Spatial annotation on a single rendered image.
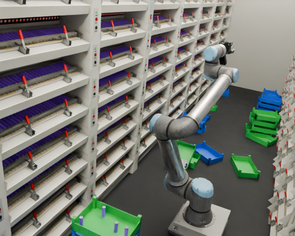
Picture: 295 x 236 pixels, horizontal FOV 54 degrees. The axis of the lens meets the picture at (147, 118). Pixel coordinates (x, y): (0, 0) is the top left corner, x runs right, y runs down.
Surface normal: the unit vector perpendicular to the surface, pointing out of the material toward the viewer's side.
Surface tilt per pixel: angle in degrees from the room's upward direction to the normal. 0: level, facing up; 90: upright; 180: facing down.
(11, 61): 106
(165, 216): 0
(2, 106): 16
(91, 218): 0
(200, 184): 2
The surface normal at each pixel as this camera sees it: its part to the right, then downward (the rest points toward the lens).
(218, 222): 0.03, -0.91
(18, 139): 0.35, -0.80
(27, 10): 0.84, 0.50
